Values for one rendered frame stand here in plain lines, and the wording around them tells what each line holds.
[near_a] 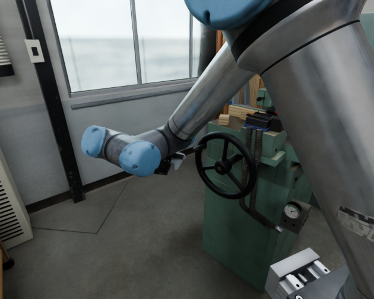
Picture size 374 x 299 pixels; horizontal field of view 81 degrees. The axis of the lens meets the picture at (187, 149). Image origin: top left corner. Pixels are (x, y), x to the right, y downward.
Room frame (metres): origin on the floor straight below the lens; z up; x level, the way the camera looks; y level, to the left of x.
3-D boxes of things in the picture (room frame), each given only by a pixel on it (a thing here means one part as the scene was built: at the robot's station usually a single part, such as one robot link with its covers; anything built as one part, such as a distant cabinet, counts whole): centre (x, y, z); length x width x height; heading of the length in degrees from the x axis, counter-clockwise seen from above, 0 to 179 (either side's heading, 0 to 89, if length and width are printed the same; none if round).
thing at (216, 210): (1.10, -0.46, 0.36); 0.58 x 0.45 x 0.71; 137
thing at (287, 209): (0.68, -0.42, 0.65); 0.06 x 0.04 x 0.08; 47
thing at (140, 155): (0.45, 0.11, 1.03); 0.11 x 0.11 x 0.08; 48
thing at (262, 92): (1.03, -0.39, 1.03); 0.14 x 0.07 x 0.09; 137
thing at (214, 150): (1.10, -0.46, 0.76); 0.57 x 0.45 x 0.09; 137
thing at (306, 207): (0.73, -0.47, 0.58); 0.12 x 0.08 x 0.08; 137
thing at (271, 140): (0.82, -0.31, 0.92); 0.15 x 0.13 x 0.09; 47
